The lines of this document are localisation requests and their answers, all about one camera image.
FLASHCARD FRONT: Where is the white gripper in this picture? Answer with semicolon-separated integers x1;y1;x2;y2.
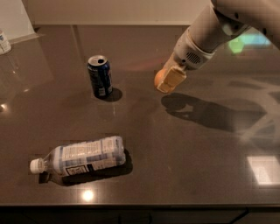
156;28;214;94

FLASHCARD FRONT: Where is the orange fruit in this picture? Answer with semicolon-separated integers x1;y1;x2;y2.
154;69;166;88

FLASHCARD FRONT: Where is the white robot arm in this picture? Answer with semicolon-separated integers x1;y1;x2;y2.
154;0;280;93

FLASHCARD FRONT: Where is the blue pepsi can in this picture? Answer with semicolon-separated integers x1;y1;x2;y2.
87;55;113;98

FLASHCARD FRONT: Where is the clear plastic water bottle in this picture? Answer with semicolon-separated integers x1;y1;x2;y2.
30;136;126;177

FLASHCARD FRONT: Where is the white container at left edge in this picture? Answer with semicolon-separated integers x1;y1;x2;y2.
0;30;11;55

